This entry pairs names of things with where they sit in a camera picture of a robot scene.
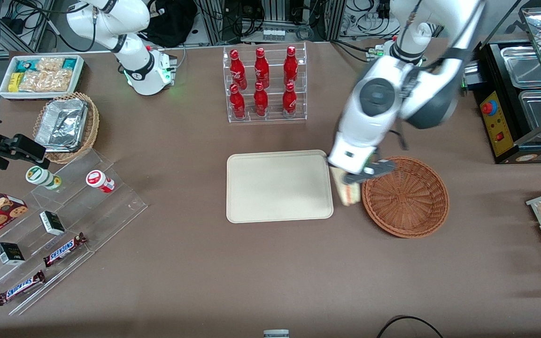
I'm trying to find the triangular sandwich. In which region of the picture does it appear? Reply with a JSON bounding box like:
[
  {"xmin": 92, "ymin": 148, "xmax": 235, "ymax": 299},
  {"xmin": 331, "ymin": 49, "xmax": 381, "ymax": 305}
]
[{"xmin": 332, "ymin": 168, "xmax": 362, "ymax": 207}]

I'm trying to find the large brown wicker basket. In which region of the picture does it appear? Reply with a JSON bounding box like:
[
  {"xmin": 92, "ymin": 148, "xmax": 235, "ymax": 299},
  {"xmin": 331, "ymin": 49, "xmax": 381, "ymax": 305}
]
[{"xmin": 362, "ymin": 156, "xmax": 450, "ymax": 238}]

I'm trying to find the small tan wicker basket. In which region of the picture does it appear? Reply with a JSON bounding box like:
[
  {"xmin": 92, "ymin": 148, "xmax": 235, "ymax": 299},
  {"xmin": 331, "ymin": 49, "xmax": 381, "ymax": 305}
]
[{"xmin": 32, "ymin": 92, "xmax": 100, "ymax": 164}]

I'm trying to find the cream rectangular plastic tray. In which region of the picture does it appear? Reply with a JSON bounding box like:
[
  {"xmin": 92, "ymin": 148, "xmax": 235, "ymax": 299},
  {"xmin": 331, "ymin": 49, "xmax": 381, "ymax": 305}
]
[{"xmin": 226, "ymin": 150, "xmax": 334, "ymax": 223}]

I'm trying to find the green lid white cup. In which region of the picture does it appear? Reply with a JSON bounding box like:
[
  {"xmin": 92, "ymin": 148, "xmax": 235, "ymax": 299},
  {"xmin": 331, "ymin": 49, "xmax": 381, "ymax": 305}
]
[{"xmin": 25, "ymin": 166, "xmax": 62, "ymax": 190}]

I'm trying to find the silver foil container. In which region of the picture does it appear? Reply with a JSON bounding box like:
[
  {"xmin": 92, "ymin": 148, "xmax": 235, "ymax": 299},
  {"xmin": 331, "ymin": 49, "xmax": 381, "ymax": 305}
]
[{"xmin": 34, "ymin": 99, "xmax": 88, "ymax": 153}]

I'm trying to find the white rectangular snack bin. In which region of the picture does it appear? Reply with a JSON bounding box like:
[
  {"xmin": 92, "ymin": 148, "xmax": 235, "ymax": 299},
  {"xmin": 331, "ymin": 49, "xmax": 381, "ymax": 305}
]
[{"xmin": 0, "ymin": 55, "xmax": 85, "ymax": 101}]

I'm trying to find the large clear cracker bag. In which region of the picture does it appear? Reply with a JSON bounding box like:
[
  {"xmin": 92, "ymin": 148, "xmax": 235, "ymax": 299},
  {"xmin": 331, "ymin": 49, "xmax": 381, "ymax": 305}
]
[{"xmin": 18, "ymin": 69, "xmax": 74, "ymax": 92}]

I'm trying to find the red lid white cup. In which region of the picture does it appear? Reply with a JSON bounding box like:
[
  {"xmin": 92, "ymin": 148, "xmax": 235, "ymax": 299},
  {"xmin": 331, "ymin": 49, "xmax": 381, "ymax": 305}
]
[{"xmin": 86, "ymin": 170, "xmax": 116, "ymax": 194}]

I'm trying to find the small dark green box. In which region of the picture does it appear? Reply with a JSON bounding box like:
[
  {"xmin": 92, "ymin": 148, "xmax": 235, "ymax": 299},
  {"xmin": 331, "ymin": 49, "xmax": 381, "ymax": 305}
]
[
  {"xmin": 0, "ymin": 242, "xmax": 26, "ymax": 266},
  {"xmin": 39, "ymin": 211, "xmax": 66, "ymax": 236}
]

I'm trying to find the red cola bottle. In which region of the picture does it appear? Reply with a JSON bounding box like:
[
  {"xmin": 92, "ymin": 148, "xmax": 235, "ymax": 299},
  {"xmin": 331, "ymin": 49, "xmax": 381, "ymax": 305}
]
[
  {"xmin": 230, "ymin": 49, "xmax": 247, "ymax": 90},
  {"xmin": 229, "ymin": 84, "xmax": 246, "ymax": 119},
  {"xmin": 283, "ymin": 46, "xmax": 299, "ymax": 86},
  {"xmin": 253, "ymin": 82, "xmax": 269, "ymax": 117},
  {"xmin": 282, "ymin": 82, "xmax": 298, "ymax": 118},
  {"xmin": 254, "ymin": 47, "xmax": 270, "ymax": 89}
]

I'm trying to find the clear acrylic bottle rack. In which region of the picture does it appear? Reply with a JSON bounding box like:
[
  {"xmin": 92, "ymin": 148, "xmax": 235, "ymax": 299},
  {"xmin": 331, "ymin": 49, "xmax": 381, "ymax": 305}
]
[{"xmin": 223, "ymin": 42, "xmax": 308, "ymax": 123}]

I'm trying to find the small clear cracker bag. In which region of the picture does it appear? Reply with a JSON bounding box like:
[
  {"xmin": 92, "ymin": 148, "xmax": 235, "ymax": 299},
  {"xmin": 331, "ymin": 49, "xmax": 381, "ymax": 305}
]
[{"xmin": 36, "ymin": 57, "xmax": 64, "ymax": 72}]

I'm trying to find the clear acrylic step display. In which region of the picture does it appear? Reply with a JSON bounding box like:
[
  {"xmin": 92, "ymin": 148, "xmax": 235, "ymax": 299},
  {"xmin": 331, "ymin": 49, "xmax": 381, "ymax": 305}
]
[{"xmin": 0, "ymin": 149, "xmax": 148, "ymax": 316}]

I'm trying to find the brown snickers bar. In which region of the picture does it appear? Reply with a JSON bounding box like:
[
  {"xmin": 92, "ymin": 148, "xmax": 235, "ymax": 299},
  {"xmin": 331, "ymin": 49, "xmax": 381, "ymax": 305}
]
[
  {"xmin": 0, "ymin": 270, "xmax": 46, "ymax": 307},
  {"xmin": 43, "ymin": 232, "xmax": 88, "ymax": 268}
]

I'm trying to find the black hot food display machine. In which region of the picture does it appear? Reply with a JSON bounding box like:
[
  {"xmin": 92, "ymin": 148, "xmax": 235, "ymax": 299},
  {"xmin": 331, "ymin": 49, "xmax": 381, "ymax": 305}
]
[{"xmin": 468, "ymin": 7, "xmax": 541, "ymax": 165}]

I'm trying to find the grey box with green light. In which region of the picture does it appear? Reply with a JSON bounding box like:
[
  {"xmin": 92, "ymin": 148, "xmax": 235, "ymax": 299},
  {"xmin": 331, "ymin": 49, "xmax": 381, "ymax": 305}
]
[{"xmin": 461, "ymin": 61, "xmax": 481, "ymax": 91}]

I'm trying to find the black fabric bag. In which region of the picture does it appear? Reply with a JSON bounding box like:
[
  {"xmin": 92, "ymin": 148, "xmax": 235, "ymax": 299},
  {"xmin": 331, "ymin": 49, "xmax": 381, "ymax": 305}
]
[{"xmin": 141, "ymin": 0, "xmax": 198, "ymax": 47}]

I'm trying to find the black cable loop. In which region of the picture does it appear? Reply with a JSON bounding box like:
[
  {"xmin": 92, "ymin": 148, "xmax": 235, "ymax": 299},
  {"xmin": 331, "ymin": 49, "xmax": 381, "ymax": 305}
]
[{"xmin": 376, "ymin": 315, "xmax": 445, "ymax": 338}]

